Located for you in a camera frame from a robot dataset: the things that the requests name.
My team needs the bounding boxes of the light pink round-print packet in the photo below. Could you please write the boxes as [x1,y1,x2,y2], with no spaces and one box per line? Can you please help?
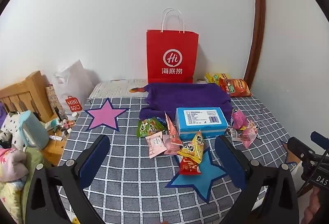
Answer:
[163,135,184,155]

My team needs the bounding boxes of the white snack packet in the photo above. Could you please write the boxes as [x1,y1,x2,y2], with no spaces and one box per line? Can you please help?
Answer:
[226,128,243,144]

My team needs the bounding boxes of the yellow triangular snack packet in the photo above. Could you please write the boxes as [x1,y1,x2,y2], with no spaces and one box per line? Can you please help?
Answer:
[177,130,205,164]

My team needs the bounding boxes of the orange chip bag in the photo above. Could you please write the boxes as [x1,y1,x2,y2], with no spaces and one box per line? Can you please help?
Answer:
[219,78,251,97]

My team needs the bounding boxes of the pink star-print cloth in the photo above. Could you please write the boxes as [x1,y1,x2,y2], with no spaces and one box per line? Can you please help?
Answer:
[0,148,29,183]

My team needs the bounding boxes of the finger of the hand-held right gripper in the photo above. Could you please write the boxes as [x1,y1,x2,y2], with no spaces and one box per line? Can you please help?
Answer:
[310,131,329,149]
[286,137,317,164]

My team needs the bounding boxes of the purple cloth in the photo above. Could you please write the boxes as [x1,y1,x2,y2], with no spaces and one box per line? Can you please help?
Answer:
[139,83,233,128]

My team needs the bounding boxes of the red paper bag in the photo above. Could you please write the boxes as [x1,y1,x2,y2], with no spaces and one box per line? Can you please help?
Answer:
[146,8,199,84]

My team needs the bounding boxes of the wooden headboard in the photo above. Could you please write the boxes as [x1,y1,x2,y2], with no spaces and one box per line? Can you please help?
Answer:
[0,71,54,124]

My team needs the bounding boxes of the wooden nightstand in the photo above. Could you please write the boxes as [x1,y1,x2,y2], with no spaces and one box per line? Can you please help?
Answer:
[41,117,75,167]

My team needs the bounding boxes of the grey checked cloth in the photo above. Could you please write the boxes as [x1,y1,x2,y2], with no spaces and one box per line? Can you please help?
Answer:
[58,97,302,224]

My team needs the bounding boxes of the person's right hand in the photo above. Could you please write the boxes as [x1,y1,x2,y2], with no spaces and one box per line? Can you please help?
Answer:
[305,186,329,224]

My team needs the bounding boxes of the pink star patch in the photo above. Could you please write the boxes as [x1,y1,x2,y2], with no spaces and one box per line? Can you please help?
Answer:
[84,98,129,132]

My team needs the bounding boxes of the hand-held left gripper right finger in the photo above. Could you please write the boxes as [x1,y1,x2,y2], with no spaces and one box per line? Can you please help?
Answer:
[214,135,300,224]

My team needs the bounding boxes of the white spotted cloth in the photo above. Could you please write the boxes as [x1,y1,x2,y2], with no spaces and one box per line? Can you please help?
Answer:
[0,111,26,153]

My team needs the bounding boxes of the orange-pink triangular snack packet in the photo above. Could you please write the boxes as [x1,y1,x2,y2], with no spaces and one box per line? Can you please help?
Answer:
[164,111,181,141]

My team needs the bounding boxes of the yellow chip bag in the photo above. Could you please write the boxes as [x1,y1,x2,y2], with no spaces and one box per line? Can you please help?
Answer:
[205,72,230,84]

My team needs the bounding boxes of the white printed bedsheet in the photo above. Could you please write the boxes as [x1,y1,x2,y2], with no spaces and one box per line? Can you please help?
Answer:
[89,79,150,99]

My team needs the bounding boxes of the tall patterned box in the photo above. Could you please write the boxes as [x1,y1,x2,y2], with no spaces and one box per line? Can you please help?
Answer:
[46,85,68,120]

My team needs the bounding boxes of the light blue appliance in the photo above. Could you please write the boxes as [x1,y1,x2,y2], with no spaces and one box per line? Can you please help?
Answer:
[19,110,50,149]

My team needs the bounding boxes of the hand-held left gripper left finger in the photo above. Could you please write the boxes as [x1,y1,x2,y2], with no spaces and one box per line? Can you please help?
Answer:
[24,134,111,224]

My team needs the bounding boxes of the pale pink square snack packet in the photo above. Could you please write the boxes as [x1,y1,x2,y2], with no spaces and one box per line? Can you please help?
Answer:
[145,133,165,158]

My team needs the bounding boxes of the pile of small toiletries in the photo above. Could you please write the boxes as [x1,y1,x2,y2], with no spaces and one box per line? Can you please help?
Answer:
[46,116,75,142]

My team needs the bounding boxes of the red snack packet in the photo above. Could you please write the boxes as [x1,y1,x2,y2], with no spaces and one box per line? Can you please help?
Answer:
[179,153,201,175]

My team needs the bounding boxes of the green snack packet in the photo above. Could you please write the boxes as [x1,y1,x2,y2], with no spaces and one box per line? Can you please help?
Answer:
[136,117,167,138]

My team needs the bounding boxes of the blue star patch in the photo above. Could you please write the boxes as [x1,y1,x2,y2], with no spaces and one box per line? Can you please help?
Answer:
[166,148,229,204]

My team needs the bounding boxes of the thin dark wire object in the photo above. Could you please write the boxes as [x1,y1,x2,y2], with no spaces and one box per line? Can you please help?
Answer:
[256,108,266,133]

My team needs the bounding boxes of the white plastic bag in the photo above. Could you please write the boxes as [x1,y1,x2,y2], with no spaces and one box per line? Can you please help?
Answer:
[53,60,94,120]

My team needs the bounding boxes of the light blue box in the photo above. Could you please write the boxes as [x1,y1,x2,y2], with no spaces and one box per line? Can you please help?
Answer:
[175,107,229,140]

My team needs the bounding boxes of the light green blanket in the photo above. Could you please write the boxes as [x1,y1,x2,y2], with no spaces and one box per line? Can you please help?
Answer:
[0,147,45,224]

